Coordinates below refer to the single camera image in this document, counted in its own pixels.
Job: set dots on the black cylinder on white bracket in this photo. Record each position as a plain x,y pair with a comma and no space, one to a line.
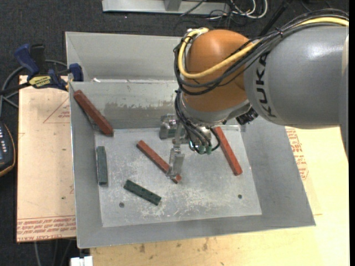
247,116

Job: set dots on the brown cardboard board red print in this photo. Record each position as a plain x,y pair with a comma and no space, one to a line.
44,162

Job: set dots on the grey metal bin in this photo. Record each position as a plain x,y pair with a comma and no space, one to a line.
210,198

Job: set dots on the red-brown flat block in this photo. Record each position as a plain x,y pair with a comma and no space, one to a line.
228,154
93,112
152,155

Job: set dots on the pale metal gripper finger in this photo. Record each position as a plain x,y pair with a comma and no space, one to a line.
172,162
180,162

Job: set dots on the dark green flat block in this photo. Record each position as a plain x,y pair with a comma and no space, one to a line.
142,192
101,165

